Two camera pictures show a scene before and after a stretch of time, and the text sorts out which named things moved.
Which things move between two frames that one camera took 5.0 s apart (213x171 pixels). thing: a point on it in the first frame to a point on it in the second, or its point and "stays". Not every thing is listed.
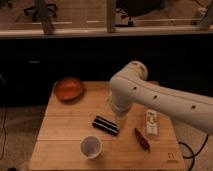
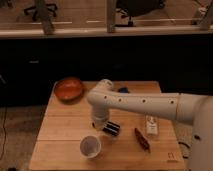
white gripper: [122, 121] to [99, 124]
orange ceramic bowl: [69, 90] stays
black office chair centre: [135, 8] stays
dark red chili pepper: [142, 140] stays
